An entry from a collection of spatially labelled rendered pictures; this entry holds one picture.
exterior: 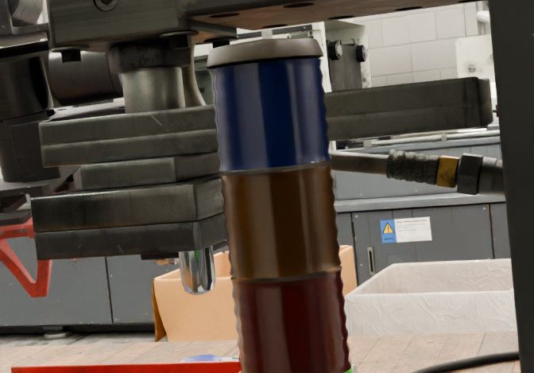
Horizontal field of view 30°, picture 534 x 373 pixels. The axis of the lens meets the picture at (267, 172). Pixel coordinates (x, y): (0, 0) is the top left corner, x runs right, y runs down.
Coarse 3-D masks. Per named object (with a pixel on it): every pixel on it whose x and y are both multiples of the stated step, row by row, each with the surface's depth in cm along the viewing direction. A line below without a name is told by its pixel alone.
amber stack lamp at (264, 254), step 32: (224, 192) 33; (256, 192) 32; (288, 192) 32; (320, 192) 32; (256, 224) 32; (288, 224) 32; (320, 224) 32; (256, 256) 32; (288, 256) 32; (320, 256) 32
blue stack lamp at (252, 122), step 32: (256, 64) 31; (288, 64) 32; (320, 64) 33; (224, 96) 32; (256, 96) 32; (288, 96) 32; (320, 96) 33; (224, 128) 32; (256, 128) 32; (288, 128) 32; (320, 128) 32; (224, 160) 33; (256, 160) 32; (288, 160) 32; (320, 160) 32
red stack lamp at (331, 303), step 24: (240, 288) 33; (264, 288) 32; (288, 288) 32; (312, 288) 32; (336, 288) 33; (240, 312) 33; (264, 312) 32; (288, 312) 32; (312, 312) 32; (336, 312) 33; (240, 336) 33; (264, 336) 32; (288, 336) 32; (312, 336) 32; (336, 336) 33; (240, 360) 33; (264, 360) 32; (288, 360) 32; (312, 360) 32; (336, 360) 32
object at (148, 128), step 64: (128, 64) 59; (64, 128) 59; (128, 128) 58; (192, 128) 57; (384, 128) 53; (448, 128) 52; (64, 192) 57; (128, 192) 54; (192, 192) 53; (64, 256) 56; (192, 256) 56
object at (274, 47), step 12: (216, 48) 32; (228, 48) 32; (240, 48) 32; (252, 48) 31; (264, 48) 31; (276, 48) 31; (288, 48) 32; (300, 48) 32; (312, 48) 32; (216, 60) 32; (228, 60) 32; (240, 60) 31; (252, 60) 32; (264, 60) 32
